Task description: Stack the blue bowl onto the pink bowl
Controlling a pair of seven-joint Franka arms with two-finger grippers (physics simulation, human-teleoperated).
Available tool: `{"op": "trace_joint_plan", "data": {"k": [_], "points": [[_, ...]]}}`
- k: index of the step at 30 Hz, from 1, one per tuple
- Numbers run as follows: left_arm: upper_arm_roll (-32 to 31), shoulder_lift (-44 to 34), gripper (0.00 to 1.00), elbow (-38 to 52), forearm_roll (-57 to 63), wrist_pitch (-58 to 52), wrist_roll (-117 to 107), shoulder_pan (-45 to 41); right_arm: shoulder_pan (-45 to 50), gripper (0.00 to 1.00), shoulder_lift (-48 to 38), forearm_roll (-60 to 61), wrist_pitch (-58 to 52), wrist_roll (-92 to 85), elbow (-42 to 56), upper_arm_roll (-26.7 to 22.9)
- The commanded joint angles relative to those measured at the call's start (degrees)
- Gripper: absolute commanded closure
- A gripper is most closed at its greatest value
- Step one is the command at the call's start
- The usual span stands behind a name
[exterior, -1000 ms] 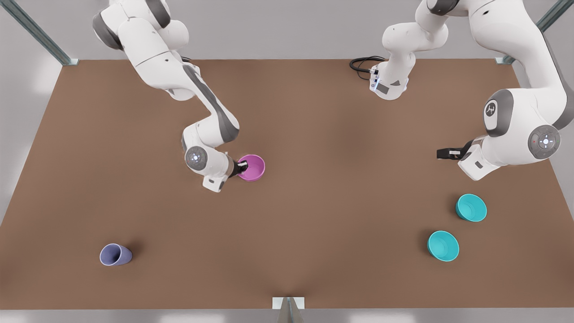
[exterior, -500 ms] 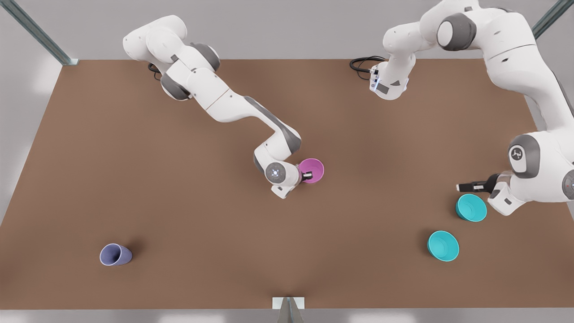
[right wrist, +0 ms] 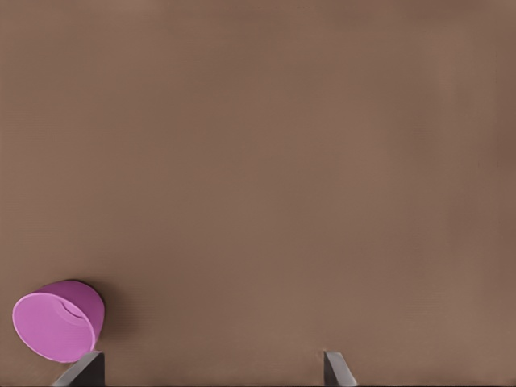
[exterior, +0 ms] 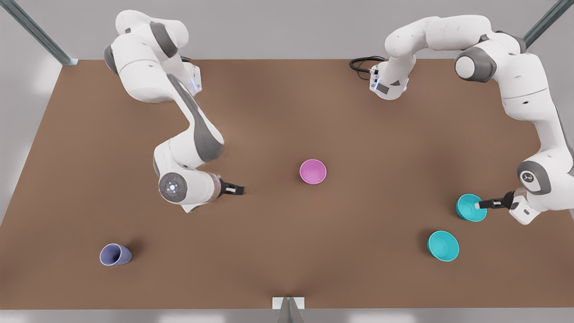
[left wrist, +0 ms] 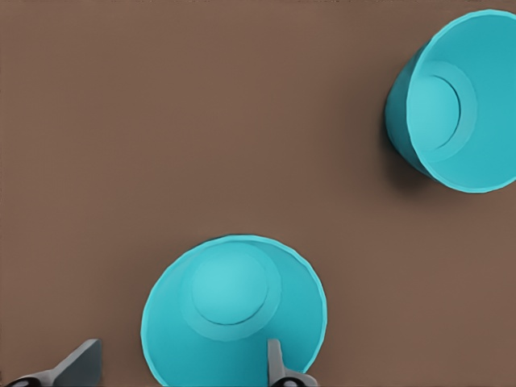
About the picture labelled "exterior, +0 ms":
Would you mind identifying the teal blue bowl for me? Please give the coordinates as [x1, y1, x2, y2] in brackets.
[456, 194, 488, 223]
[427, 231, 460, 262]

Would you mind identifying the pink bowl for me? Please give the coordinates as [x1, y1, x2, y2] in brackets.
[300, 159, 327, 185]

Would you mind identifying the purple cup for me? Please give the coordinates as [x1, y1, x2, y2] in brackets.
[100, 243, 133, 266]

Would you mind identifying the silver frame post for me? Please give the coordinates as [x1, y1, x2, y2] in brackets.
[522, 0, 574, 48]
[0, 0, 79, 66]
[272, 297, 305, 323]

